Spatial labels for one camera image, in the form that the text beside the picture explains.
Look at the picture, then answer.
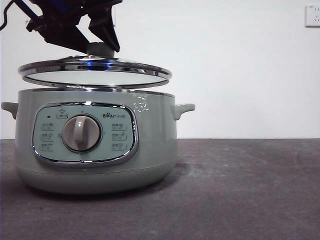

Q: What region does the white wall socket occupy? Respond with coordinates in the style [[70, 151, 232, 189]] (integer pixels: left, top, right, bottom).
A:
[[304, 4, 320, 29]]

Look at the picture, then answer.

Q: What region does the glass lid with green knob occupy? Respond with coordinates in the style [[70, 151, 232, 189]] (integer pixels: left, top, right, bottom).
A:
[[17, 42, 174, 89]]

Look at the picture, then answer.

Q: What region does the black cable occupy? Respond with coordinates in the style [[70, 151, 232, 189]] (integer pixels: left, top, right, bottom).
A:
[[0, 3, 32, 31]]

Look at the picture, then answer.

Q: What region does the pale green electric cooking pot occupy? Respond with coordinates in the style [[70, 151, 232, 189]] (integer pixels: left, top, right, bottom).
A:
[[0, 85, 196, 196]]

